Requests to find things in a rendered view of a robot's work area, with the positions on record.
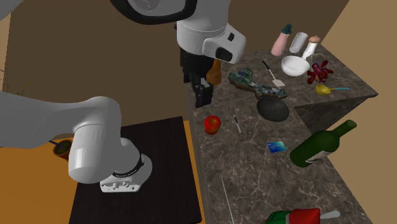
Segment black and silver pen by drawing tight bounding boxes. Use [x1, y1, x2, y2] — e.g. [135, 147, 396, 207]
[233, 115, 244, 137]

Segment white cup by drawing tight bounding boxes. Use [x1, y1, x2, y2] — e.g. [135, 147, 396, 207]
[289, 32, 309, 55]

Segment red flower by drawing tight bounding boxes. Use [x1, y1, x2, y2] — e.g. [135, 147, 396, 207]
[306, 53, 335, 85]

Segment dark robot stand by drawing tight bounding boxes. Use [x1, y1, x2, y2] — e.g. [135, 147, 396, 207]
[69, 116, 203, 224]

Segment brown plant pot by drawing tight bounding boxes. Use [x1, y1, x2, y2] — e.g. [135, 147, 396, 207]
[48, 138, 74, 162]

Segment pink bottle with teal cap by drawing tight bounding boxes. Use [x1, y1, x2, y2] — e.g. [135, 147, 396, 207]
[270, 23, 293, 57]

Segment thin white rod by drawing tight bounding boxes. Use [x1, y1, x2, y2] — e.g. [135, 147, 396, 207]
[220, 177, 235, 224]

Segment white bottle with tan top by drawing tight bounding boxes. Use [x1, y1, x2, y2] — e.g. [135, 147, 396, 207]
[301, 35, 321, 60]

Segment brown vase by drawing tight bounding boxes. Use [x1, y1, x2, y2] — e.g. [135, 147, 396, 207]
[205, 59, 223, 87]

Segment blue card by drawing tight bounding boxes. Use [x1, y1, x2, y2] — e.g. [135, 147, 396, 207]
[267, 141, 288, 154]

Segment green wine bottle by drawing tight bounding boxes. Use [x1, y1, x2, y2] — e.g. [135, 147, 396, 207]
[289, 119, 358, 169]

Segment dark grey oval stone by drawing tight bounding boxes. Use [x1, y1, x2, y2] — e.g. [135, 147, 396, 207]
[256, 95, 291, 123]

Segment white bowl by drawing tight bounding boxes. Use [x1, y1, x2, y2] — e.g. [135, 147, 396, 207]
[281, 55, 311, 78]

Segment yellow spoon with blue handle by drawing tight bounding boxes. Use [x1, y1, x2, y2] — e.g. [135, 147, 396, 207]
[315, 83, 351, 97]

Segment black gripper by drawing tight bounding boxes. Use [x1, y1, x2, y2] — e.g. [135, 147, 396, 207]
[179, 47, 215, 109]

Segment red and green toy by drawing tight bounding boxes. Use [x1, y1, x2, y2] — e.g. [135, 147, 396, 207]
[263, 207, 341, 224]

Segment red apple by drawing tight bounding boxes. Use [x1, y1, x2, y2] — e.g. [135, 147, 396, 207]
[203, 115, 222, 136]

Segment blue-green irregular slab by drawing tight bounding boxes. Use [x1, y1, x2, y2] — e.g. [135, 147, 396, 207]
[228, 67, 289, 101]

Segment white spatula with black handle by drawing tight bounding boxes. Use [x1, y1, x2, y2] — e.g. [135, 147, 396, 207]
[261, 59, 286, 88]

